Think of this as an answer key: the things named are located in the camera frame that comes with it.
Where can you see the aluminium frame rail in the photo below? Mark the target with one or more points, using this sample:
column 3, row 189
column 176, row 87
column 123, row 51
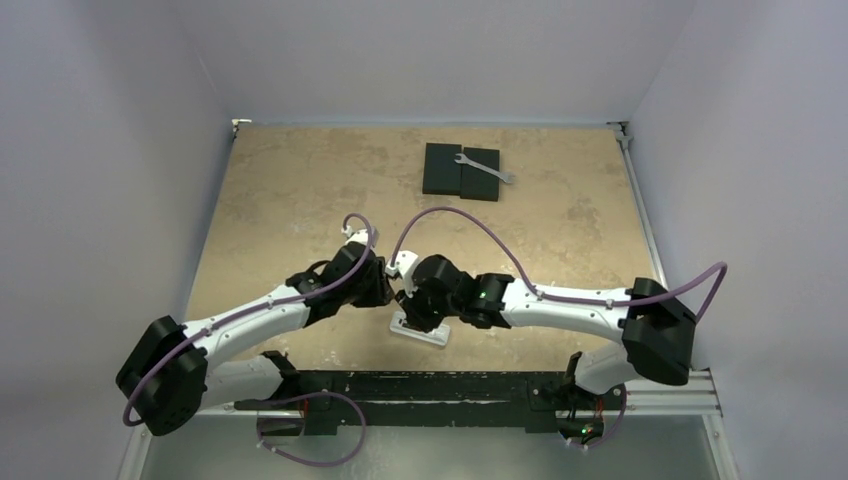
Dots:
column 713, row 422

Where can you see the silver wrench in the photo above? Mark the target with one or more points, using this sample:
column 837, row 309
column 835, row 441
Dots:
column 505, row 177

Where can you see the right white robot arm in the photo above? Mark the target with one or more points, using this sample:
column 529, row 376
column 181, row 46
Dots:
column 650, row 333

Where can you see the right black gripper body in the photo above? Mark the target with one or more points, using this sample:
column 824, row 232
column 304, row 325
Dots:
column 413, row 313

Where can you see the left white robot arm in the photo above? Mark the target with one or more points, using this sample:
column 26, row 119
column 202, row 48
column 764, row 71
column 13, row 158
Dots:
column 175, row 370

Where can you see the black foam block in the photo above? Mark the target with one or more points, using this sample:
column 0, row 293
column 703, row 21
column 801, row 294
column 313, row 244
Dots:
column 477, row 184
column 442, row 175

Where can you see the white remote control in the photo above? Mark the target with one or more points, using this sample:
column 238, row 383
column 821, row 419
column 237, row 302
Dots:
column 438, row 336

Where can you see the left black foam block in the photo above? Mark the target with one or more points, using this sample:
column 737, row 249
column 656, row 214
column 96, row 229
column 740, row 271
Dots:
column 442, row 175

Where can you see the right black foam block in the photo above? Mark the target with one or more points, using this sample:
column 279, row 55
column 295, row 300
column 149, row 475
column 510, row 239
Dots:
column 477, row 184

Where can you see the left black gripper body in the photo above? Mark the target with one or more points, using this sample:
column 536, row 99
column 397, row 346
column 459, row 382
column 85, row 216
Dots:
column 370, row 291

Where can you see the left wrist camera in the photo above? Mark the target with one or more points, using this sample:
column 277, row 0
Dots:
column 366, row 236

